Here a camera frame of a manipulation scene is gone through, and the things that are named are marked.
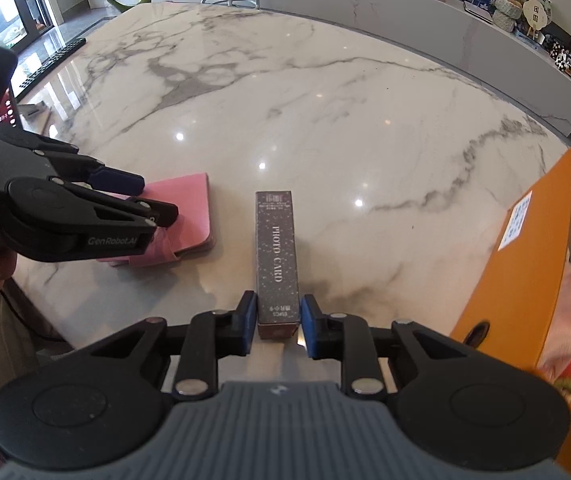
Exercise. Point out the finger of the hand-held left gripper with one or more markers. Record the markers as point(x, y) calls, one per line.
point(135, 212)
point(115, 180)

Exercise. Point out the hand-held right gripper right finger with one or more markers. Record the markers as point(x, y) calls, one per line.
point(311, 327)

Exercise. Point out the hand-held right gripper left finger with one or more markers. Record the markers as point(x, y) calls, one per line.
point(246, 322)

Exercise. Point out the grey card box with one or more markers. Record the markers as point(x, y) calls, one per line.
point(276, 260)

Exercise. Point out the orange cardboard box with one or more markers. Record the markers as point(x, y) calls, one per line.
point(520, 285)

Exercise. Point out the black keyboard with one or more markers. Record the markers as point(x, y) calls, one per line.
point(48, 65)

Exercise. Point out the person's beige clothing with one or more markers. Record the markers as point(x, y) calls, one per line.
point(0, 360)

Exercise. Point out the silver tablet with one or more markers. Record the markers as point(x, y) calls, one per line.
point(478, 11)

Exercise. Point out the black white checkered item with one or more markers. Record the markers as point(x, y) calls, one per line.
point(565, 57)

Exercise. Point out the round wooden sign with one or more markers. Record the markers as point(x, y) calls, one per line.
point(535, 12)

